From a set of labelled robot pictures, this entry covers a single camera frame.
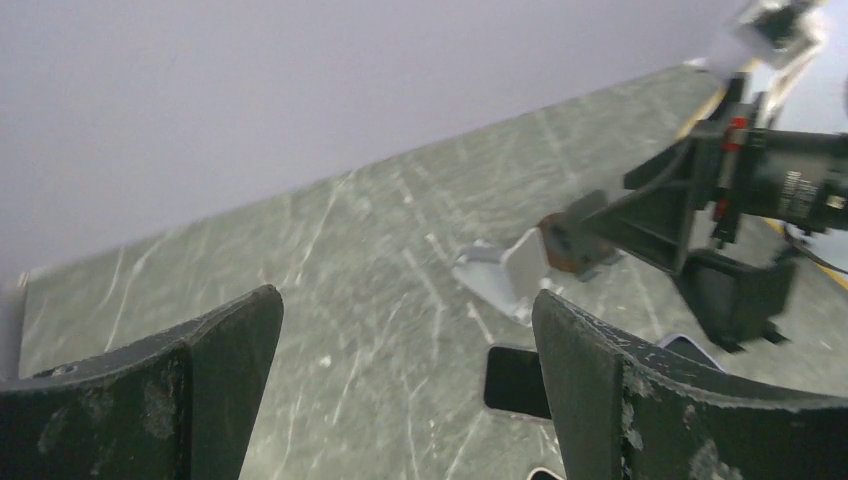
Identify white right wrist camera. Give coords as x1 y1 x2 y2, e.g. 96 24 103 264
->
705 1 827 76

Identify white grey phone stand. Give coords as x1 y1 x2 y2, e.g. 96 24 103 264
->
452 227 550 328

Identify round wooden black phone stand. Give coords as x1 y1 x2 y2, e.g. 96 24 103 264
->
537 212 622 282

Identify black phone lilac case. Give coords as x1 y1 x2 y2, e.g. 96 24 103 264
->
657 333 724 372

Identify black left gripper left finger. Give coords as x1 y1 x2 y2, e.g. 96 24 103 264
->
1 285 284 479

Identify black phone pink case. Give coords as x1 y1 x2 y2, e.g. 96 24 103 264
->
526 467 564 480

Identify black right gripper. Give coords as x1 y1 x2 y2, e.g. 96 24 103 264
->
562 72 847 353

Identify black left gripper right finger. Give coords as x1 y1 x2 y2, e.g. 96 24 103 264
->
532 290 847 479

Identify black phone grey case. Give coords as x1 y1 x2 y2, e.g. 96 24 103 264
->
482 344 551 421

